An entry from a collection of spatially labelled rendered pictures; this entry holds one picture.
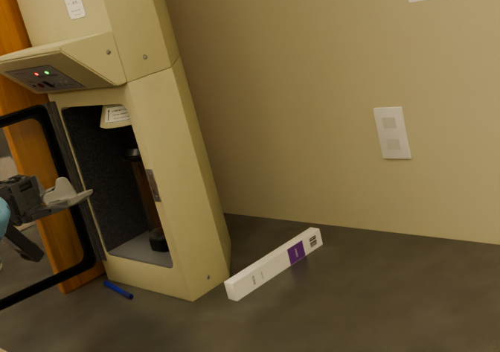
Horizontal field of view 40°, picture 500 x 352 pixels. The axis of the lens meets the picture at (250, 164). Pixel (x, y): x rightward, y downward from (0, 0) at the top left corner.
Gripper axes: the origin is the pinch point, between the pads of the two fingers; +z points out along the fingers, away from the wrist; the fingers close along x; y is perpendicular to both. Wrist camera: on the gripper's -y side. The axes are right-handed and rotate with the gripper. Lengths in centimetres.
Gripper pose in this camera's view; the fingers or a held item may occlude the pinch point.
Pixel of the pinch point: (75, 192)
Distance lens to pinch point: 146.5
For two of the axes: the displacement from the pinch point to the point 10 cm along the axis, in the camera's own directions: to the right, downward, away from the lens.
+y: -2.4, -9.3, -2.6
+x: -6.9, -0.2, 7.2
